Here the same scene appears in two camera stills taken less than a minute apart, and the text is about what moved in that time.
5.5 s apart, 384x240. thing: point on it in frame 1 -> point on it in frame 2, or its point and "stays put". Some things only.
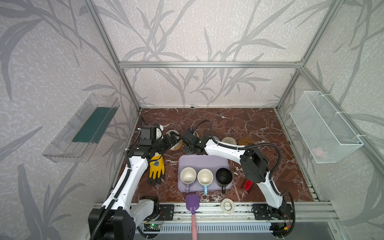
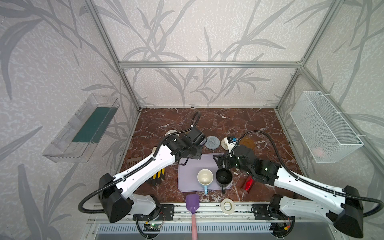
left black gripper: x=169 y=140 -> x=192 y=151
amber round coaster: x=245 y=141 stays put
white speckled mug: x=177 y=135 stays put
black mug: x=223 y=177 stays put
